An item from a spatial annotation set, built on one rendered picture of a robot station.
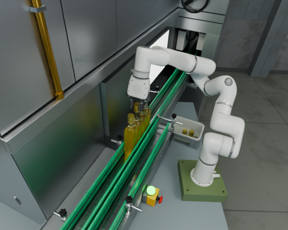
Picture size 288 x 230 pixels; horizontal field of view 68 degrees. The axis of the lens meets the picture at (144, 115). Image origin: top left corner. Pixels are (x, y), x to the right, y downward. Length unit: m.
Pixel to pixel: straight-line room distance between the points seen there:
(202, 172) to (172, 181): 0.22
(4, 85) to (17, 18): 0.17
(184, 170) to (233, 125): 0.40
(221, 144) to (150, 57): 0.51
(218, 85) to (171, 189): 0.62
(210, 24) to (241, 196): 1.57
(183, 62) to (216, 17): 0.89
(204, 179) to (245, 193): 1.18
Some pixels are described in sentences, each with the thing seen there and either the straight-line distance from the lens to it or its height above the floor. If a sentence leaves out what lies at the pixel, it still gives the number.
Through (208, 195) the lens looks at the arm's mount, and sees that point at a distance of 1.24.
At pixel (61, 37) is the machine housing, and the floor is 1.58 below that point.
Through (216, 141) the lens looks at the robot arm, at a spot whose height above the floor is 1.12.
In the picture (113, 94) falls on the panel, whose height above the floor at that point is 1.22.
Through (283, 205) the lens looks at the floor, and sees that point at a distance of 2.49.
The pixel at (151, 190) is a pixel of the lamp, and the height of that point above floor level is 0.85.
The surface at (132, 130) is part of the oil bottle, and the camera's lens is 1.08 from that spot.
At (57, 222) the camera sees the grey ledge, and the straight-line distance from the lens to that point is 1.09.
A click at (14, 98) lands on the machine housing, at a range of 0.69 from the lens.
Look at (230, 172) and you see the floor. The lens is 2.46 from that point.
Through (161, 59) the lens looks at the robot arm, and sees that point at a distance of 0.97.
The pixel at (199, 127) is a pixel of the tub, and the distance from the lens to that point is 1.57.
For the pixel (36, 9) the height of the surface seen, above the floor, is 1.68.
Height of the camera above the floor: 1.84
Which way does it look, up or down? 40 degrees down
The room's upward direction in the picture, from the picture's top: 4 degrees clockwise
